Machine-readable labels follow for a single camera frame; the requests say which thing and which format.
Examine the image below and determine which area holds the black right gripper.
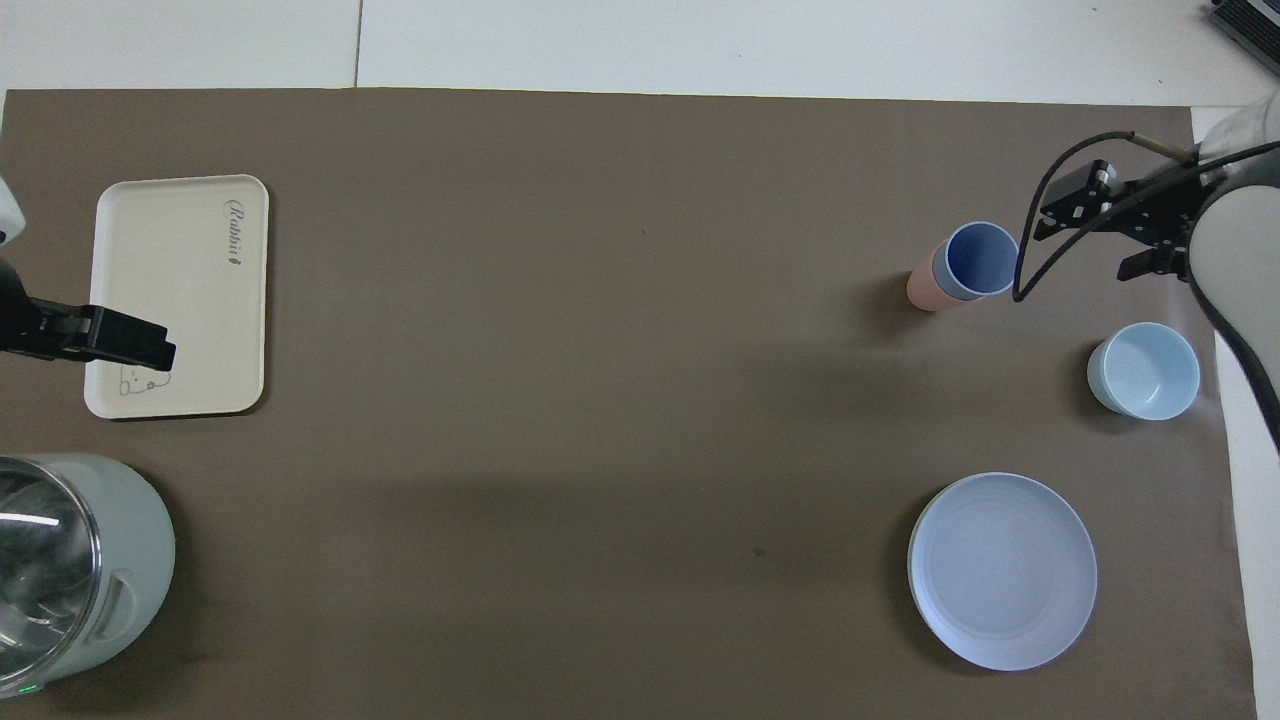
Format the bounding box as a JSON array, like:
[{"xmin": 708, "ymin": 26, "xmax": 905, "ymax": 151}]
[{"xmin": 1035, "ymin": 160, "xmax": 1216, "ymax": 283}]

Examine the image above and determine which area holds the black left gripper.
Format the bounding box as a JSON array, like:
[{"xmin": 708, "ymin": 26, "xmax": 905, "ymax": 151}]
[{"xmin": 0, "ymin": 258, "xmax": 177, "ymax": 373}]

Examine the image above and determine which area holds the blue plastic cup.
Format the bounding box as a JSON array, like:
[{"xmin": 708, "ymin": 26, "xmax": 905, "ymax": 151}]
[{"xmin": 932, "ymin": 222, "xmax": 1020, "ymax": 301}]

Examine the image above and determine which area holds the cream tray with rabbit print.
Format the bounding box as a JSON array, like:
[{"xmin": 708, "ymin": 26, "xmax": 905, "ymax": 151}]
[{"xmin": 84, "ymin": 175, "xmax": 270, "ymax": 419}]

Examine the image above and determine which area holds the pink plastic cup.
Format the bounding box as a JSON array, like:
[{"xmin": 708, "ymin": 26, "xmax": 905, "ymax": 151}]
[{"xmin": 907, "ymin": 240, "xmax": 967, "ymax": 312}]

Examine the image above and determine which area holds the light blue bowl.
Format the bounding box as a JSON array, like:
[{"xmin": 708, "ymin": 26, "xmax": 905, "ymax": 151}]
[{"xmin": 1087, "ymin": 322, "xmax": 1201, "ymax": 421}]

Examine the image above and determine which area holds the pale green cooking pot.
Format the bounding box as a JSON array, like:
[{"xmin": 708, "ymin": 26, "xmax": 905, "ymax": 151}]
[{"xmin": 0, "ymin": 453, "xmax": 177, "ymax": 699}]

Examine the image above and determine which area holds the grey ribbed device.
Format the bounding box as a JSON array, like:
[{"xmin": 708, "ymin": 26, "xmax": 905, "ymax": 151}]
[{"xmin": 1207, "ymin": 0, "xmax": 1280, "ymax": 63}]

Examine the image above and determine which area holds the glass pot lid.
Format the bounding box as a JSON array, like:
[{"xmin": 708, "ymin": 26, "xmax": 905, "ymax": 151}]
[{"xmin": 0, "ymin": 460, "xmax": 103, "ymax": 683}]

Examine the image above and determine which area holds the pale blue plate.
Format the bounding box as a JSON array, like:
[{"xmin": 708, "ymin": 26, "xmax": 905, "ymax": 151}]
[{"xmin": 907, "ymin": 472, "xmax": 1098, "ymax": 672}]

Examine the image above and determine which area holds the brown paper table mat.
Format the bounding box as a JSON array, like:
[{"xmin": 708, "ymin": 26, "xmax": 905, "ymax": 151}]
[{"xmin": 0, "ymin": 88, "xmax": 1259, "ymax": 720}]

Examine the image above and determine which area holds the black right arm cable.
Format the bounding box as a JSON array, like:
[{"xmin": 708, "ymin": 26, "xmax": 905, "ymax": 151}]
[{"xmin": 1012, "ymin": 131, "xmax": 1280, "ymax": 303}]

